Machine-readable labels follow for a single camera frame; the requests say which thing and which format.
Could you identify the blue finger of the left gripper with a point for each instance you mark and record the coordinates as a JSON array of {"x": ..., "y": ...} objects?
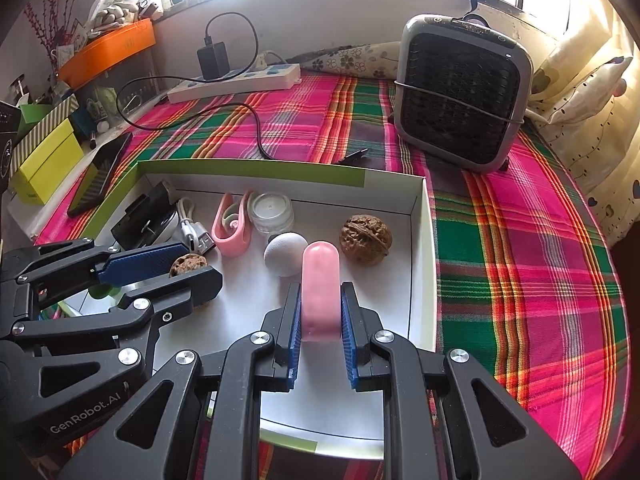
[
  {"x": 33, "y": 278},
  {"x": 165, "y": 299}
]

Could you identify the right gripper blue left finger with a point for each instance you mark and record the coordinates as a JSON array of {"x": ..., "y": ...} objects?
[{"x": 263, "y": 361}]

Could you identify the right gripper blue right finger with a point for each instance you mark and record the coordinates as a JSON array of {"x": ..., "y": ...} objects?
[{"x": 380, "y": 360}]

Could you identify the dark brown carved walnut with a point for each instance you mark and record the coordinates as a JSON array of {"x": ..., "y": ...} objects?
[{"x": 187, "y": 263}]

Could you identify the white round knob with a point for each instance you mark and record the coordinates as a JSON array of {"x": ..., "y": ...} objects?
[{"x": 283, "y": 254}]

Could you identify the pink oblong case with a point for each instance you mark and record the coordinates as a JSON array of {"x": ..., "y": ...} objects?
[{"x": 321, "y": 293}]

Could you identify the green round knob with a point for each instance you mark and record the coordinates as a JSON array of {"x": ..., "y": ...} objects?
[{"x": 101, "y": 291}]

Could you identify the pink silicone clip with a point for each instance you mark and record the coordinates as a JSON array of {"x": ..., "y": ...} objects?
[{"x": 231, "y": 230}]

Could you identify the black rectangular battery case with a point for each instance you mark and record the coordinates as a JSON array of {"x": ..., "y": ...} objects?
[{"x": 149, "y": 219}]

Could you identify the green white cardboard box tray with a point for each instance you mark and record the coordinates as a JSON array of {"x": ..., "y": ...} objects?
[{"x": 323, "y": 413}]

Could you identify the small clear cream jar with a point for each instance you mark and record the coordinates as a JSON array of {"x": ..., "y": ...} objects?
[{"x": 271, "y": 213}]

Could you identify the black smartphone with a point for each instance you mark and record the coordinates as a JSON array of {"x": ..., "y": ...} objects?
[{"x": 94, "y": 184}]

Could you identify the yellow-green box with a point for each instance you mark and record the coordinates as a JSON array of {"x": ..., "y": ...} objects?
[{"x": 42, "y": 172}]

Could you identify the brown walnut in tray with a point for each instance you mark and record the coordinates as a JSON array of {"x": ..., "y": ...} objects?
[{"x": 365, "y": 239}]

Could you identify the striped gift box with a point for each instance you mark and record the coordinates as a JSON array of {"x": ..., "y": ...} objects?
[{"x": 46, "y": 125}]

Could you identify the plaid bed sheet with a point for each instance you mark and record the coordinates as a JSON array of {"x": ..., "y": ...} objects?
[{"x": 525, "y": 280}]

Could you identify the green box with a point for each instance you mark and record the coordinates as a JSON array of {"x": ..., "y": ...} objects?
[{"x": 31, "y": 114}]

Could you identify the white power strip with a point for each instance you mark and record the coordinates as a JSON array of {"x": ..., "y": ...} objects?
[{"x": 274, "y": 77}]

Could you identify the black charger adapter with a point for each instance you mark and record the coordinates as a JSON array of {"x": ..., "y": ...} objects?
[{"x": 213, "y": 59}]

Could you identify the orange storage bin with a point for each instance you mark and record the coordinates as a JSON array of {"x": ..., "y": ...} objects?
[{"x": 107, "y": 51}]

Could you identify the red flower branches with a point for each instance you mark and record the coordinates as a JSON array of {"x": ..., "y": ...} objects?
[{"x": 53, "y": 24}]

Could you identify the grey portable fan heater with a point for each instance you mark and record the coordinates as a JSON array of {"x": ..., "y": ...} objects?
[{"x": 461, "y": 90}]

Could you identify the floral pillow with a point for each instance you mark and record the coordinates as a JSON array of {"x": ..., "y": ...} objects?
[{"x": 373, "y": 61}]

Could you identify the cream heart-pattern curtain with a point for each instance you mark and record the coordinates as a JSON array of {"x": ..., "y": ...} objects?
[{"x": 585, "y": 104}]

